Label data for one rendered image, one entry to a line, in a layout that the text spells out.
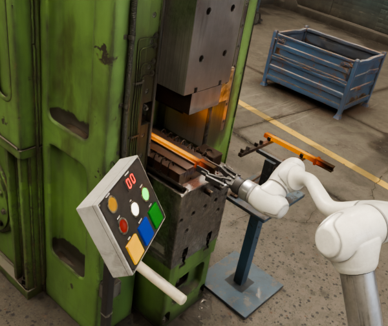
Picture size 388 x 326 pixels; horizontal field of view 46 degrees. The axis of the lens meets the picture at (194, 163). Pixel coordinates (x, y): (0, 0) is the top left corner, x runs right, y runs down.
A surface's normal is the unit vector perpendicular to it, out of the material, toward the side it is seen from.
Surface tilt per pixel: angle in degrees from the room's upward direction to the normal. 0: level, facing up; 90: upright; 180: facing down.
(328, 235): 89
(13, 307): 0
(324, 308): 0
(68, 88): 89
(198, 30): 90
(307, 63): 89
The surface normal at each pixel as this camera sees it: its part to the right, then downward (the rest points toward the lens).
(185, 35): -0.65, 0.31
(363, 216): 0.18, -0.76
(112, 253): -0.27, 0.47
